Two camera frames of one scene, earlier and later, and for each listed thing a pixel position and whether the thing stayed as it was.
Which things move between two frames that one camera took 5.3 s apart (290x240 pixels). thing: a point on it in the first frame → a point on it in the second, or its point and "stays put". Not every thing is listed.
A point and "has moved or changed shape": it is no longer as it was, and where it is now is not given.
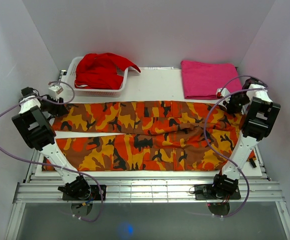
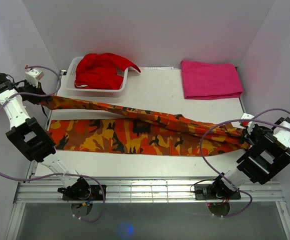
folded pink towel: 203,80 stays put
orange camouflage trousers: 184,135 has moved or changed shape
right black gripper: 230,108 → 249,136
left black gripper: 59,109 → 33,88
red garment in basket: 99,71 stays put
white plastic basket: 92,92 stays put
